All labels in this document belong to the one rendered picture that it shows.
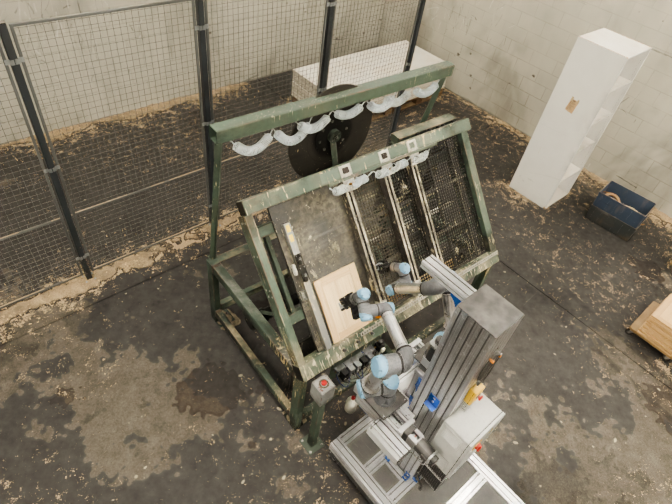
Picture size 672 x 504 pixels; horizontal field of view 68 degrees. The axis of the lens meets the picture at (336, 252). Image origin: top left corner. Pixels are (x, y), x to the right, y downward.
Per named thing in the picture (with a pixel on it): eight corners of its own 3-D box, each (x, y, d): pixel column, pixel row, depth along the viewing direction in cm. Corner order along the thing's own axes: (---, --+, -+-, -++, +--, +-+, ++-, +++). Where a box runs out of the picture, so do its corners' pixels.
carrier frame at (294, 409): (294, 431, 403) (301, 378, 344) (211, 316, 472) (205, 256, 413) (468, 313, 513) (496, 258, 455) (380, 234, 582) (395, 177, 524)
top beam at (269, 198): (240, 217, 320) (246, 216, 312) (235, 202, 318) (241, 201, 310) (462, 131, 431) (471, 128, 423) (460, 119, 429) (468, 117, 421)
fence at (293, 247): (324, 349, 357) (326, 350, 354) (280, 225, 336) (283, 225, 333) (329, 345, 360) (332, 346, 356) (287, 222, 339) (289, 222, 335)
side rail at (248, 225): (291, 364, 350) (299, 367, 340) (237, 217, 325) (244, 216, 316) (298, 360, 353) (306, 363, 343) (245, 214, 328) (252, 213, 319)
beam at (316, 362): (296, 379, 352) (304, 383, 343) (291, 364, 349) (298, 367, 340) (490, 260, 463) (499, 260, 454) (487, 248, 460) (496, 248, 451)
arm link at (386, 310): (424, 361, 265) (392, 296, 300) (405, 365, 262) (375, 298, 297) (420, 374, 273) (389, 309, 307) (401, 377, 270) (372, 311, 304)
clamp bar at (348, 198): (377, 316, 383) (397, 321, 363) (330, 168, 357) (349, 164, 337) (386, 311, 388) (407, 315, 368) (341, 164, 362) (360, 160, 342)
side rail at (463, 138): (481, 251, 456) (491, 252, 447) (451, 134, 432) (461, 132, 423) (486, 248, 460) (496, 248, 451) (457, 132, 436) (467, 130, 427)
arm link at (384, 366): (380, 397, 308) (406, 369, 262) (357, 402, 304) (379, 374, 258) (375, 378, 314) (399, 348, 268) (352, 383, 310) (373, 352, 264)
